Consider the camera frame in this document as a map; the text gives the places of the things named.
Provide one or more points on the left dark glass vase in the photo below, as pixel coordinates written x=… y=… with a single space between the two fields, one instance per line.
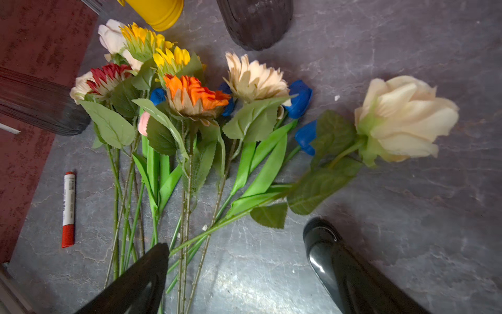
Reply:
x=41 y=103

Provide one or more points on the white rose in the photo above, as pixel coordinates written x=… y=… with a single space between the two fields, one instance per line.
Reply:
x=134 y=63
x=111 y=37

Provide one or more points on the red gerbera flower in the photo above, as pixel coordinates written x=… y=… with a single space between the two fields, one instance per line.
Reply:
x=105 y=79

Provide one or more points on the yellow pen cup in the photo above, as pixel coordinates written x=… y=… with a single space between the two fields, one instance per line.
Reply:
x=159 y=14

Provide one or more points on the red white marker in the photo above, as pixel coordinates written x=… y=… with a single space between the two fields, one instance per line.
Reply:
x=68 y=230

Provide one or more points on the cream rose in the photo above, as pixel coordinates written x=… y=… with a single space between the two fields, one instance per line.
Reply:
x=400 y=119
x=81 y=87

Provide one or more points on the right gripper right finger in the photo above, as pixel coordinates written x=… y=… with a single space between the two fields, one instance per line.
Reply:
x=354 y=284

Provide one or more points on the white rose top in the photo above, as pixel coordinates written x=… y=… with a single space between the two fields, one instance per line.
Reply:
x=111 y=37

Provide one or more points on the middle dark ribbed vase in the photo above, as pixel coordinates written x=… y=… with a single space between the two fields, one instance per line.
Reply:
x=256 y=25

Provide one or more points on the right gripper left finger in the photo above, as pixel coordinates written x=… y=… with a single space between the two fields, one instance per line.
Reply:
x=139 y=290

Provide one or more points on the pink tulip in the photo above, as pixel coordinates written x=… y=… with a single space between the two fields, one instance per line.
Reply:
x=143 y=123

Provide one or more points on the large yellow sunflower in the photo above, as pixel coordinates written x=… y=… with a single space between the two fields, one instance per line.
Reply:
x=141 y=42

